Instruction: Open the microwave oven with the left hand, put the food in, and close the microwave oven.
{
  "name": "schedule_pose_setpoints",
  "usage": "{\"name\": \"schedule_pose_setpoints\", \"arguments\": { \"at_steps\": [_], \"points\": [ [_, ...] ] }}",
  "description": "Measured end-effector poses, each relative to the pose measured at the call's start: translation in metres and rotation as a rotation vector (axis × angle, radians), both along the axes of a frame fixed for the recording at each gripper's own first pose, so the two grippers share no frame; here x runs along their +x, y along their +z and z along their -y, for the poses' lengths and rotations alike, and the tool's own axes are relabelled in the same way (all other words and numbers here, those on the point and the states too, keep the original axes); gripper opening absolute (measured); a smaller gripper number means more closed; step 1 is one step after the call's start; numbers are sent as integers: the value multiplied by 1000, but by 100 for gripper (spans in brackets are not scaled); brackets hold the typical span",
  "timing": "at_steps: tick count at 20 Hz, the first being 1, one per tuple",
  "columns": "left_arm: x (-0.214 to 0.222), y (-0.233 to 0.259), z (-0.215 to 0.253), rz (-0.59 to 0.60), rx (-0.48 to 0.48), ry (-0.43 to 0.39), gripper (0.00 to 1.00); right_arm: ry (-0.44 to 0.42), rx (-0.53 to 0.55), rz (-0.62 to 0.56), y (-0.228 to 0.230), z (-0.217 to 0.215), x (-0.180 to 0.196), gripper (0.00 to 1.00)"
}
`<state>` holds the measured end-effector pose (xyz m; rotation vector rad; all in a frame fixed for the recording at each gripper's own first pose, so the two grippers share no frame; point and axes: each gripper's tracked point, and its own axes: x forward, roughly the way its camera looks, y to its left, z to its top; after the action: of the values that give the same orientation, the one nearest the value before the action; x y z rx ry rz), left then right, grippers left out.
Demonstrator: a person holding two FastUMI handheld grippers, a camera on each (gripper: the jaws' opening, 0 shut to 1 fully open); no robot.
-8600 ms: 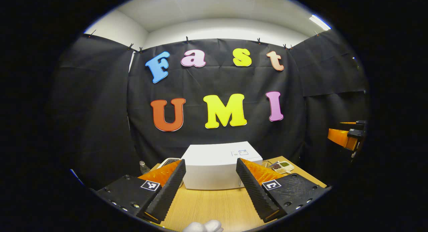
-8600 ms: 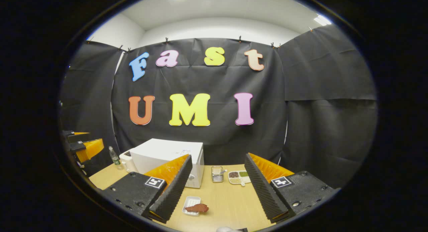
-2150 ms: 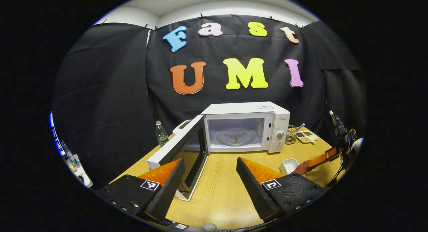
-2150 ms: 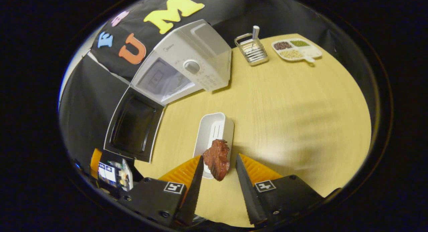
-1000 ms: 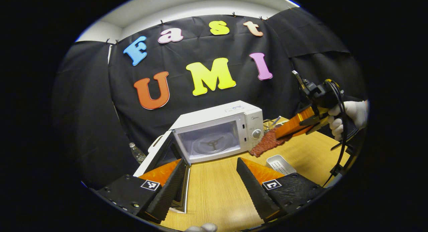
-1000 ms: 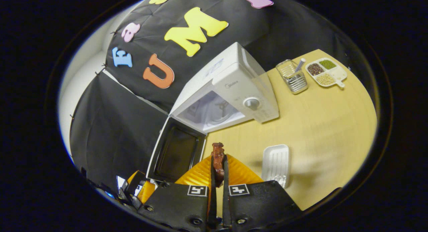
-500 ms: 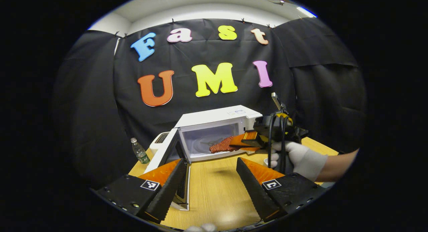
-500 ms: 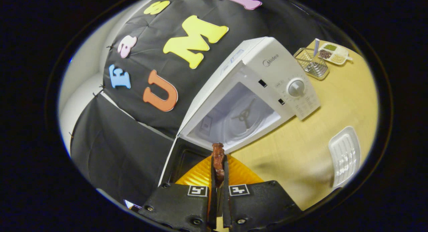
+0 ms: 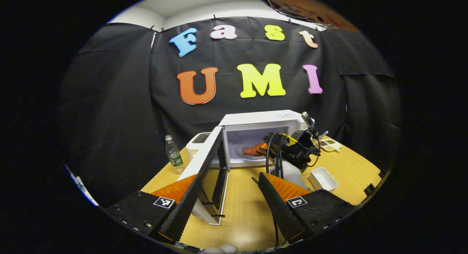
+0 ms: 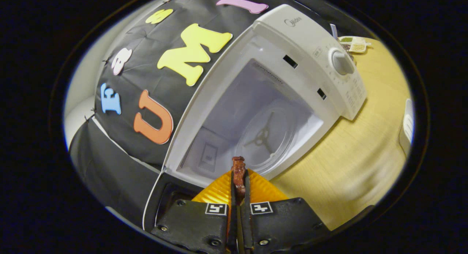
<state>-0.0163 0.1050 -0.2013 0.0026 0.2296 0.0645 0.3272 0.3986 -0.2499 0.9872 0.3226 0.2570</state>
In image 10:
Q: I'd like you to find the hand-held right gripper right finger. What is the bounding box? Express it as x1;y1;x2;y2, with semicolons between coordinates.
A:
243;169;323;253

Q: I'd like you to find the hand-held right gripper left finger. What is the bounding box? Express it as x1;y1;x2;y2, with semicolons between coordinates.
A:
151;169;238;254

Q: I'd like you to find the reddish brown meat piece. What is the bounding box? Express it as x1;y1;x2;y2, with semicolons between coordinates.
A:
231;156;246;206

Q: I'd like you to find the white microwave oven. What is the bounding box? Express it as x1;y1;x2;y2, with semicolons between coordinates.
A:
142;4;367;233

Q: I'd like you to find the glass turntable plate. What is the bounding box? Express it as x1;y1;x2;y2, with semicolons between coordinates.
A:
235;100;297;171

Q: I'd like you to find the white rectangular tray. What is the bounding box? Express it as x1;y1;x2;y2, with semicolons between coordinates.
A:
399;98;416;158

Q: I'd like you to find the divided dish of beans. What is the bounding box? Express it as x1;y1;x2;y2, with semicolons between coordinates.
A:
338;36;372;54

